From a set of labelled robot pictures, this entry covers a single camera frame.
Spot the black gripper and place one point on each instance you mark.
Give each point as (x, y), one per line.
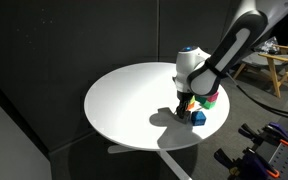
(181, 109)

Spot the gray block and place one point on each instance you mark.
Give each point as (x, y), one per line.
(186, 119)

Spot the purple clamp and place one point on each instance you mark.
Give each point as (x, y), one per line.
(272, 133)
(251, 166)

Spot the yellow-green block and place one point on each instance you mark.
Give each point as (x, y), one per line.
(192, 100)

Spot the round white table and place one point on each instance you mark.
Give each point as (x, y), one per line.
(134, 106)

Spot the purple clamp upper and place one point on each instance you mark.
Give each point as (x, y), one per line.
(272, 133)

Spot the blue block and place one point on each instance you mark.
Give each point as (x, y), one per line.
(198, 118)

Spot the pink block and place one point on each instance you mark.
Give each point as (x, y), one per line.
(213, 97)

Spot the green block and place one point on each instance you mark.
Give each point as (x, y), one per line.
(208, 104)

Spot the plastic bag on chair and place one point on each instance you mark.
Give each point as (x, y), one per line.
(270, 46)

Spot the purple clamp lower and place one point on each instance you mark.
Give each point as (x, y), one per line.
(251, 166)

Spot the wooden armchair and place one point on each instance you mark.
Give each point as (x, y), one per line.
(274, 67)

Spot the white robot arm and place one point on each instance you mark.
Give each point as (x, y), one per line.
(199, 73)

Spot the orange block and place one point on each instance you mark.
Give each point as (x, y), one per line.
(191, 106)

